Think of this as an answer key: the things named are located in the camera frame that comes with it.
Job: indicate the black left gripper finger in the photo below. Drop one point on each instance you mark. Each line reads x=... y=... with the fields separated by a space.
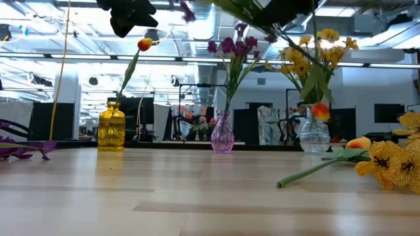
x=120 y=26
x=144 y=19

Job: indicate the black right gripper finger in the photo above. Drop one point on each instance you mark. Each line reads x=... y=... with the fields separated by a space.
x=279 y=8
x=282 y=19

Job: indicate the purple artificial flower bunch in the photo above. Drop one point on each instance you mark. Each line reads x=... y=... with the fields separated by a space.
x=228 y=44
x=46 y=145
x=187 y=13

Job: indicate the yellow glass vase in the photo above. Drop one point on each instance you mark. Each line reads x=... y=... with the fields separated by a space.
x=111 y=131

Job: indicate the clear glass vase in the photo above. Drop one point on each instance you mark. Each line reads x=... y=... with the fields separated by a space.
x=315 y=137

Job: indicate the pink glass vase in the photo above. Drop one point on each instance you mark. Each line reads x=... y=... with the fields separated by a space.
x=222 y=137

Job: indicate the black ceiling spotlight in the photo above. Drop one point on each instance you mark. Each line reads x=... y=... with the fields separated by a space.
x=174 y=81
x=93 y=81

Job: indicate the black partition panel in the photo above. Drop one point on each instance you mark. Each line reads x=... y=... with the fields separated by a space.
x=146 y=114
x=64 y=121

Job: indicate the person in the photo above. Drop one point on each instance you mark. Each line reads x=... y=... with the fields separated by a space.
x=295 y=118

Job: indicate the white floral cloth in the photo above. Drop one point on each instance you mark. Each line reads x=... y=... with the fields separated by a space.
x=269 y=124

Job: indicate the colourful floral cloth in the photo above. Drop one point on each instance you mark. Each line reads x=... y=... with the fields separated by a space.
x=188 y=116

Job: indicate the black background cabinet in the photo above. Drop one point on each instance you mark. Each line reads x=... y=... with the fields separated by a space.
x=246 y=124

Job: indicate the black background panel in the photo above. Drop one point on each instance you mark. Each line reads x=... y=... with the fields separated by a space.
x=344 y=124

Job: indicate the wide silver ventilation duct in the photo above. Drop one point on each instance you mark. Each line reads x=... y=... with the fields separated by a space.
x=200 y=39

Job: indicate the black background rig frame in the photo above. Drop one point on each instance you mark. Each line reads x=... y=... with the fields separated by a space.
x=200 y=85

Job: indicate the black wall monitor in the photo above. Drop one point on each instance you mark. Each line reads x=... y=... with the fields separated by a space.
x=389 y=113

